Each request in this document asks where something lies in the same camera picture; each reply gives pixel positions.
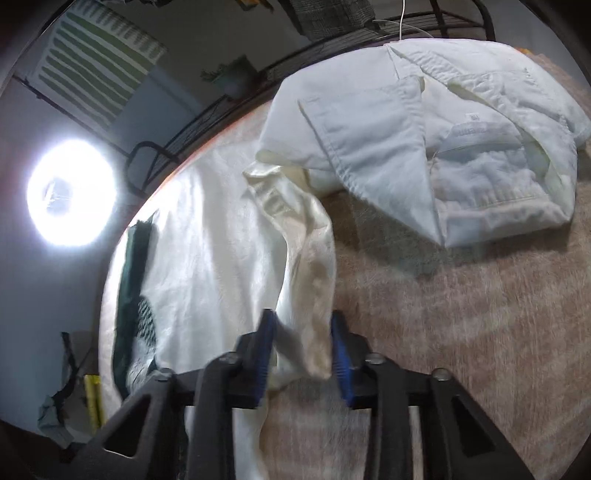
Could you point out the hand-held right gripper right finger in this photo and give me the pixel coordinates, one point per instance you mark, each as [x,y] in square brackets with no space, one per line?
[340,364]

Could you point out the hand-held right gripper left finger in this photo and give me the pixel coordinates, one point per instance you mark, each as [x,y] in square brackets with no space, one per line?
[265,355]

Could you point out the cream white shirt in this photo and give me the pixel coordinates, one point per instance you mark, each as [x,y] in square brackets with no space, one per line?
[212,258]

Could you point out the beige plaid blanket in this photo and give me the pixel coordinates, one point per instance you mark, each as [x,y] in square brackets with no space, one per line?
[452,332]

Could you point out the dark green patterned cloth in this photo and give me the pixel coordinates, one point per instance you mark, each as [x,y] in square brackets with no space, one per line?
[131,295]

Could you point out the yellow stick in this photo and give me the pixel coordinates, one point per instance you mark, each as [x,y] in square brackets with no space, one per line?
[93,401]

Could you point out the grey green cloth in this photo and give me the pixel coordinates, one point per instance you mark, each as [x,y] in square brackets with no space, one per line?
[54,408]

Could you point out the folded white shorts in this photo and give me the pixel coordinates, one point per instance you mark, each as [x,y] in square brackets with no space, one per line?
[415,138]

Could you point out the round ceiling lamp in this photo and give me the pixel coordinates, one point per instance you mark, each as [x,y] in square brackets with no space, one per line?
[69,191]

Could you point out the small potted plant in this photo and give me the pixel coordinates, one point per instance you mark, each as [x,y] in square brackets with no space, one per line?
[233,74]

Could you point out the grey checked cloth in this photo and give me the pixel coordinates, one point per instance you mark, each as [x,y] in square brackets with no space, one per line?
[332,16]

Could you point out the black metal bed frame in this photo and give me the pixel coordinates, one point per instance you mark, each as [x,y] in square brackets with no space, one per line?
[194,134]

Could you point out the green striped wall hanging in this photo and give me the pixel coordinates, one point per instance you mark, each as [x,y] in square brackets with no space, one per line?
[99,60]

